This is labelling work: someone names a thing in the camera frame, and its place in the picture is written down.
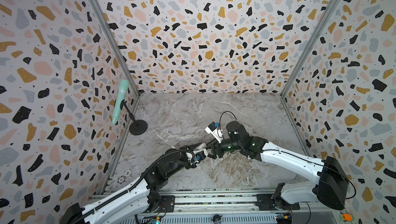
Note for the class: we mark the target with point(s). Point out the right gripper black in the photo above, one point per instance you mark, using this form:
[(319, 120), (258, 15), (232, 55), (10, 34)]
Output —
[(218, 146)]

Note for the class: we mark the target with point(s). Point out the white earbud charging case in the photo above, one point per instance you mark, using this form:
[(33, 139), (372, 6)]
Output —
[(201, 146)]

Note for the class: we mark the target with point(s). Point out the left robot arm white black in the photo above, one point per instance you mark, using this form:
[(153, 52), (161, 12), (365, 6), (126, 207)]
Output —
[(139, 196)]

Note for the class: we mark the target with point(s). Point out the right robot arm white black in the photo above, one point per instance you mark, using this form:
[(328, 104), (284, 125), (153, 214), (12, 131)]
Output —
[(326, 182)]

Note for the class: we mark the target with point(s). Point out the black microphone stand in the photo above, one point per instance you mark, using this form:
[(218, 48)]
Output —
[(137, 127)]

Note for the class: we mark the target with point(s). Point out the poker chips stack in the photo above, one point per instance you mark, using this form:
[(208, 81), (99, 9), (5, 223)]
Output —
[(125, 177)]

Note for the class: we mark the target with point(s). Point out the mint green microphone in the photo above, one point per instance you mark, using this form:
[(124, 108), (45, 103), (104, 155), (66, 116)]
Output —
[(122, 90)]

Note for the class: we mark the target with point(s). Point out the orange button box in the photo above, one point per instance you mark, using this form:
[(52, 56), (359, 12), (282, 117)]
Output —
[(346, 217)]

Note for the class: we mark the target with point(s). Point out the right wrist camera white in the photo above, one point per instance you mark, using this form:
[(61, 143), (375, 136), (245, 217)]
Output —
[(215, 130)]

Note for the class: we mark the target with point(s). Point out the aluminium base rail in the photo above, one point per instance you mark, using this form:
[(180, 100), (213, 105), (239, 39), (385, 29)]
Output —
[(237, 206)]

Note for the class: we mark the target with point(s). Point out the black knob on rail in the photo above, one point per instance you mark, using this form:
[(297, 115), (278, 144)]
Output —
[(217, 219)]

